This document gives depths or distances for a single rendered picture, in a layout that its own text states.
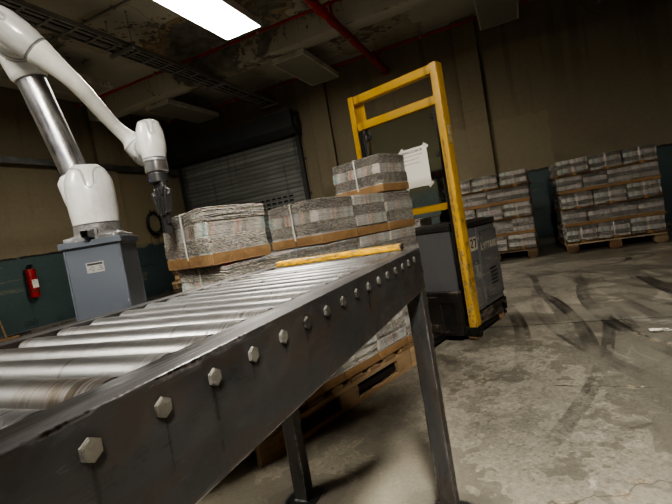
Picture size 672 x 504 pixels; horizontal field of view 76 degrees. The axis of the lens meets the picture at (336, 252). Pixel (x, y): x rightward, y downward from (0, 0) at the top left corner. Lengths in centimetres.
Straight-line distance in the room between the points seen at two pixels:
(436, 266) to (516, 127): 558
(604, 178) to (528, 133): 210
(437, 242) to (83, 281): 230
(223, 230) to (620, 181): 584
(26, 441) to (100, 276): 137
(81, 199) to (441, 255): 232
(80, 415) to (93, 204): 140
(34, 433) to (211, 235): 144
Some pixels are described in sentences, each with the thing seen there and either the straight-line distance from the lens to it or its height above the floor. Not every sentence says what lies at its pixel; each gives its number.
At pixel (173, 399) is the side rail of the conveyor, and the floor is 78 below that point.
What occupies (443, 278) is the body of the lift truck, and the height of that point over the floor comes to 41.
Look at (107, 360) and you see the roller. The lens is 53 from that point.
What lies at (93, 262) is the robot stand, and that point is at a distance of 170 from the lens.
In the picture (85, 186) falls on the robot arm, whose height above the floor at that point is 118.
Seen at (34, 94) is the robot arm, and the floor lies 158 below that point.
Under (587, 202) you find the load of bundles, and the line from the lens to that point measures 681.
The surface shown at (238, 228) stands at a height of 96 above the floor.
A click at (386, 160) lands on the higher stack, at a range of 267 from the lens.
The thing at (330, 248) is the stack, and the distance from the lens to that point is 216.
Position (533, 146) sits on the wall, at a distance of 849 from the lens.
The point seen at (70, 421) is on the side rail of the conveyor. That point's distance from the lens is 35.
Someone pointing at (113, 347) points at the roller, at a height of 80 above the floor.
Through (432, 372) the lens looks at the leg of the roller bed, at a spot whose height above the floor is 44.
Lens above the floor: 89
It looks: 3 degrees down
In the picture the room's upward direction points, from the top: 10 degrees counter-clockwise
